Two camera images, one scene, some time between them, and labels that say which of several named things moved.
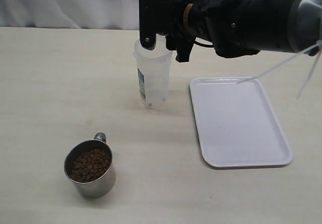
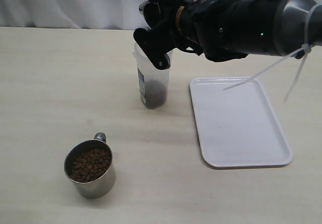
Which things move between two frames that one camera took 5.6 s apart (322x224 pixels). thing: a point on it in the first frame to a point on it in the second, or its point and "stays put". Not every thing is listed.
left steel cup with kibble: (89, 165) stays put
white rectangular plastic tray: (237, 124) stays put
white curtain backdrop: (89, 5) stays put
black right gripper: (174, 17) to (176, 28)
